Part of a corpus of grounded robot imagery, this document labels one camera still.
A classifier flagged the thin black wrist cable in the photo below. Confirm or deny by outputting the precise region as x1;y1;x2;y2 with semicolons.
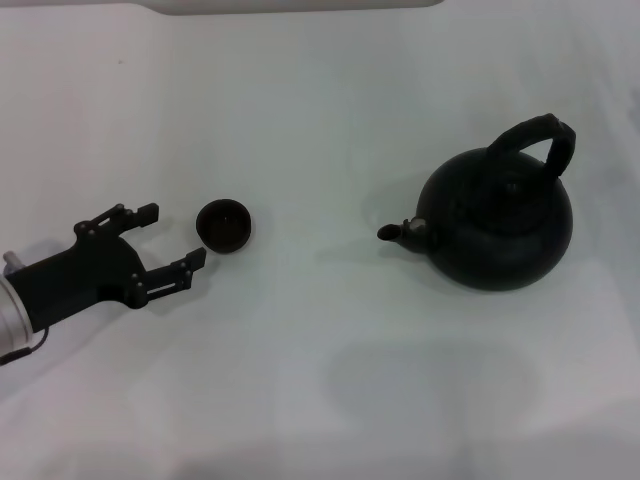
0;327;50;365

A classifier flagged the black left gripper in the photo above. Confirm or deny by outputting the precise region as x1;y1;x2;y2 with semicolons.
7;202;208;333

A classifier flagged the small dark teacup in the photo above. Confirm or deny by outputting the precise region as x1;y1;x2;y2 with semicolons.
195;198;253;256

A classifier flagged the black round teapot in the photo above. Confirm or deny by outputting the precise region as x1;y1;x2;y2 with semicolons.
376;113;575;293

